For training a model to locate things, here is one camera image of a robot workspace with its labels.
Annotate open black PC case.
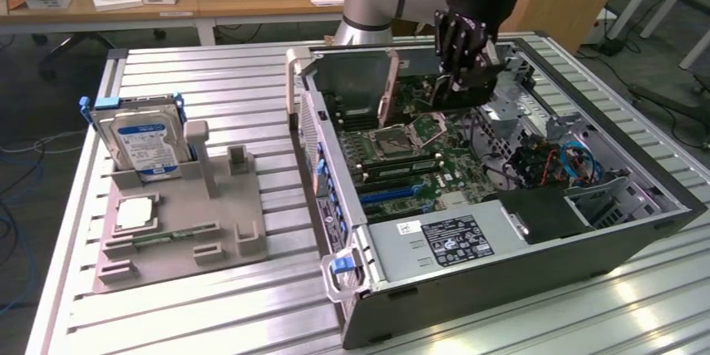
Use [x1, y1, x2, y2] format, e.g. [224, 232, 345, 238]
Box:
[285, 37, 709, 351]

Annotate blue floor cable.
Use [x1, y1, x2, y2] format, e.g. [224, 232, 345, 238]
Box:
[0, 150, 46, 314]

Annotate red wire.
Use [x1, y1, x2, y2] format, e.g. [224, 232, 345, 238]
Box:
[542, 146, 557, 181]

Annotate CPU socket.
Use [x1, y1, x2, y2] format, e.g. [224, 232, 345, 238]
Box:
[370, 126, 418, 160]

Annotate perforated metal disk bay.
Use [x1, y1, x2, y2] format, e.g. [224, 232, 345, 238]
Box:
[469, 76, 555, 165]

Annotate silver CPU chip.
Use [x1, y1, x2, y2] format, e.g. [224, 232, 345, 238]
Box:
[115, 199, 156, 231]

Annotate blue expansion slot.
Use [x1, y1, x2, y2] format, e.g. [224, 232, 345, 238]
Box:
[358, 184, 418, 206]

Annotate black RAM stick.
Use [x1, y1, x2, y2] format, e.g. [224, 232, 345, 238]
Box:
[363, 157, 439, 177]

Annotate graphics card with metal bracket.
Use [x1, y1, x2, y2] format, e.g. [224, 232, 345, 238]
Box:
[375, 47, 507, 130]

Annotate hard disk in blue caddy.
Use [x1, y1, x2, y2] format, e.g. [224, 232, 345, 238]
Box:
[79, 90, 187, 184]

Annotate grey plastic parts rack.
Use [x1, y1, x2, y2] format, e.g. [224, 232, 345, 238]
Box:
[91, 120, 271, 296]

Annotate grey power supply unit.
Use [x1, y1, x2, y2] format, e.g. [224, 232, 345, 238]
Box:
[365, 199, 534, 284]

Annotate black chair base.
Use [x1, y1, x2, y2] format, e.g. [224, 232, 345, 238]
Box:
[32, 28, 168, 80]

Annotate white floor cable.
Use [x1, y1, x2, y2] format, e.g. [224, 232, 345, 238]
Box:
[0, 130, 84, 155]

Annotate green RAM stick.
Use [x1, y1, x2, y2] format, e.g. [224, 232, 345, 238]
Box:
[132, 228, 210, 248]

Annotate blue wire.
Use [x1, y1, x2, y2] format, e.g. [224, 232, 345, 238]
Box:
[559, 142, 604, 184]

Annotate metal socket cover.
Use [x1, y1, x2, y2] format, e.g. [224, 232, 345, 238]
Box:
[407, 111, 450, 142]

